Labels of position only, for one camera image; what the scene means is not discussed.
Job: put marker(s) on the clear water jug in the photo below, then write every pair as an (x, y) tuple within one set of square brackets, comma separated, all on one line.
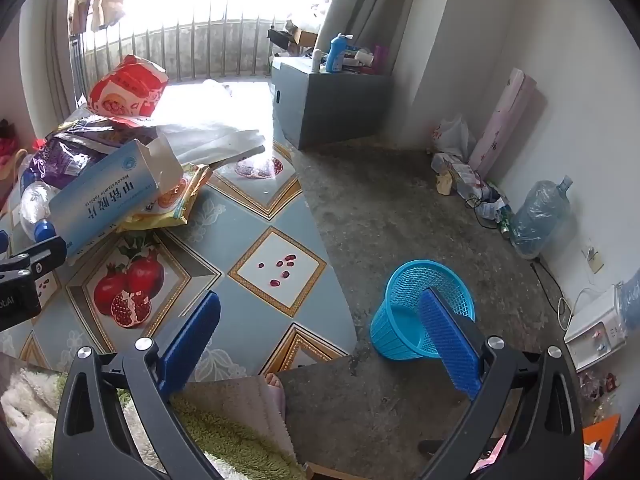
[(537, 220)]

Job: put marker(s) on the scattered red wrappers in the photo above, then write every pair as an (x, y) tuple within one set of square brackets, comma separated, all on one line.
[(597, 385)]

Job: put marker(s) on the red gift bag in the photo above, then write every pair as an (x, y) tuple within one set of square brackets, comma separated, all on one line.
[(6, 150)]

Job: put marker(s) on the white bottle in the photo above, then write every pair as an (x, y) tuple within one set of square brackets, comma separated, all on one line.
[(316, 60)]

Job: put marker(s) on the pink plastic item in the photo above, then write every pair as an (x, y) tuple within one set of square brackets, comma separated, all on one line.
[(594, 462)]

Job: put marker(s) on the metal balcony railing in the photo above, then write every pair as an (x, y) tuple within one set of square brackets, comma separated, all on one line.
[(193, 45)]

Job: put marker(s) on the blue plastic basket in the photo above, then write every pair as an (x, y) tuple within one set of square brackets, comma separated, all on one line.
[(400, 332)]

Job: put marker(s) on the light blue cardboard box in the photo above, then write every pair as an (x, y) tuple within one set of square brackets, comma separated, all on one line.
[(105, 195)]

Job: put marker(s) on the white water dispenser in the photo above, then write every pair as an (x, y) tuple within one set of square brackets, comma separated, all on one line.
[(595, 325)]

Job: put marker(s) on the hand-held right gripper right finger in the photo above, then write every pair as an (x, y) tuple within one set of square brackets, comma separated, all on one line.
[(447, 345)]

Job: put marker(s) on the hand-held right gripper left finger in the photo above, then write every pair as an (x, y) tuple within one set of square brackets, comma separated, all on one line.
[(192, 340)]

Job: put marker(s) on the brown cardboard piece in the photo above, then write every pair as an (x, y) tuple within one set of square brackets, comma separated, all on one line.
[(444, 184)]

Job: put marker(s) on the green bottle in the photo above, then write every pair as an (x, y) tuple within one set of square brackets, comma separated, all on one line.
[(505, 225)]

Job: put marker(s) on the fruit print tablecloth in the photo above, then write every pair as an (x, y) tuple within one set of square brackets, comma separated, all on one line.
[(225, 232)]

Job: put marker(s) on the blue bottle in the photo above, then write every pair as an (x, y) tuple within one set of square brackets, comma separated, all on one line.
[(336, 57)]

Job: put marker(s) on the wall socket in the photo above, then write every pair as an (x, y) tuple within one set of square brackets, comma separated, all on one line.
[(593, 260)]

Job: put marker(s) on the red snack bag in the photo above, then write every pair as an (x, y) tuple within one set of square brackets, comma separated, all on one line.
[(125, 90)]

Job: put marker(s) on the white fluffy clothing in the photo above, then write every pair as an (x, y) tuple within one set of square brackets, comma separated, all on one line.
[(30, 410)]

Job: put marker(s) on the clear printed plastic bag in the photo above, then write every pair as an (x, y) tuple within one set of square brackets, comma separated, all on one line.
[(210, 135)]

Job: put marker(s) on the purple snack bag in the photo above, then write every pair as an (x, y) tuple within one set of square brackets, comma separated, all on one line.
[(65, 160)]

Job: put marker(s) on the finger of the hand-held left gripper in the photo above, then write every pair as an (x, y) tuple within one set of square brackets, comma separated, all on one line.
[(46, 232), (2, 242)]

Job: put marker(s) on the pink flowered roll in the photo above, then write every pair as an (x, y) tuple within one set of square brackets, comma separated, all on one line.
[(505, 120)]

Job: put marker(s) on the clear plastic bottle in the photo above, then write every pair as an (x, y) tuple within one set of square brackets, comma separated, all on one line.
[(34, 205)]

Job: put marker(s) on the grey curtain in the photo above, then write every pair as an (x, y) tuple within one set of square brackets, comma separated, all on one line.
[(370, 5), (55, 60)]

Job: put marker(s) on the grey cabinet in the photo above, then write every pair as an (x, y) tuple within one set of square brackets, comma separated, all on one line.
[(330, 110)]

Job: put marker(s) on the white cup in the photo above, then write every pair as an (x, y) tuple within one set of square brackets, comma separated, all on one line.
[(366, 58)]

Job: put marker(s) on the yellow noodle packet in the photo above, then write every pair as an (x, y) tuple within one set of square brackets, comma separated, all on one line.
[(177, 200)]

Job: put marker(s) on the green fluffy cloth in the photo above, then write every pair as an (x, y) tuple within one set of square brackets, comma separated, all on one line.
[(235, 435)]

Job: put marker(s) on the black bag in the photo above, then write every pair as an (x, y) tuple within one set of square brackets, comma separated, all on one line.
[(280, 37)]

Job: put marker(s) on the white plastic bag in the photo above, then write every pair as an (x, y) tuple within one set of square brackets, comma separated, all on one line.
[(455, 137)]

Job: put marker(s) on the orange box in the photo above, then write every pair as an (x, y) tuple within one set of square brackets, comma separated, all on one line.
[(600, 435)]

